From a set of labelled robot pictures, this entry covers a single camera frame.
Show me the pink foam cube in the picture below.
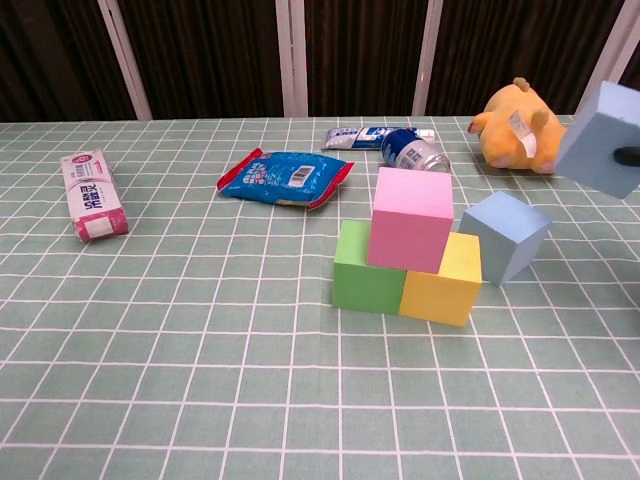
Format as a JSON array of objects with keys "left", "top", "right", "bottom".
[{"left": 366, "top": 166, "right": 455, "bottom": 275}]

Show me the yellow foam cube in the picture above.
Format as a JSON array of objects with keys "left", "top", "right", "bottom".
[{"left": 398, "top": 231, "right": 484, "bottom": 328}]

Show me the yellow plush toy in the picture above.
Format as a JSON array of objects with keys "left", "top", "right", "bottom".
[{"left": 468, "top": 77, "right": 569, "bottom": 176}]

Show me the blue silver drink can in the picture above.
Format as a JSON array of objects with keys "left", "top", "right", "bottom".
[{"left": 380, "top": 128, "right": 451, "bottom": 174}]

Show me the blue white toothpaste tube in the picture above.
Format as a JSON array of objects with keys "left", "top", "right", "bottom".
[{"left": 320, "top": 125, "right": 435, "bottom": 153}]

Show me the green foam cube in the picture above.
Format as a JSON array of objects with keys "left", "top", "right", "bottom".
[{"left": 331, "top": 219, "right": 407, "bottom": 316}]

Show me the blue red snack bag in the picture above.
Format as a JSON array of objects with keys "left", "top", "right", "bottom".
[{"left": 216, "top": 147, "right": 355, "bottom": 212}]

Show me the green checked tablecloth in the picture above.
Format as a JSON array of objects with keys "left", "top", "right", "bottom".
[{"left": 0, "top": 115, "right": 640, "bottom": 480}]

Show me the pink white toothpaste box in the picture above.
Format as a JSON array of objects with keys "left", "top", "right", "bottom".
[{"left": 59, "top": 148, "right": 130, "bottom": 244}]

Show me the white frame pole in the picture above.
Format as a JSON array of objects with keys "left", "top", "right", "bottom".
[
  {"left": 97, "top": 0, "right": 153, "bottom": 121},
  {"left": 412, "top": 0, "right": 444, "bottom": 117},
  {"left": 274, "top": 0, "right": 309, "bottom": 118},
  {"left": 574, "top": 0, "right": 640, "bottom": 115}
]

